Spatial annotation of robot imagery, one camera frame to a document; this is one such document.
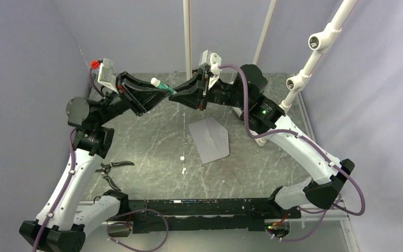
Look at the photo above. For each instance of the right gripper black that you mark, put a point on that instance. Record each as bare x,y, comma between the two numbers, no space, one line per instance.
194,89

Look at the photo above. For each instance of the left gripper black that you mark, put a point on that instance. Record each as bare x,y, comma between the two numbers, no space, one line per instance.
138,95

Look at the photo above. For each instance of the green white glue stick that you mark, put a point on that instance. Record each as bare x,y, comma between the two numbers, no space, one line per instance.
158,84

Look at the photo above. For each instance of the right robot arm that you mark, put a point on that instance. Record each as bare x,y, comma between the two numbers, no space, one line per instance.
264,119

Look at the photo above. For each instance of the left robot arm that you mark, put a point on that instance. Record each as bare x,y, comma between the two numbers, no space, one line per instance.
58,227

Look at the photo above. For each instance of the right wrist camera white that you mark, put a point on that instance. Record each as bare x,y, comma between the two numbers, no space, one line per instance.
213,61

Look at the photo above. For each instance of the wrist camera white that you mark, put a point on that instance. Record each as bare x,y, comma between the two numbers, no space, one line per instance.
105,75
213,61

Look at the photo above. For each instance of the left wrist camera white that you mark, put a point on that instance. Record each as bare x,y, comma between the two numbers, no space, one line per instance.
105,75

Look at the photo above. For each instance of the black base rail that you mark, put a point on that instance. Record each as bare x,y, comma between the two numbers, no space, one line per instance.
252,214

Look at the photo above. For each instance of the white pvc pipe frame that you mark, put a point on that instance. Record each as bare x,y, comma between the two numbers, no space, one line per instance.
271,34

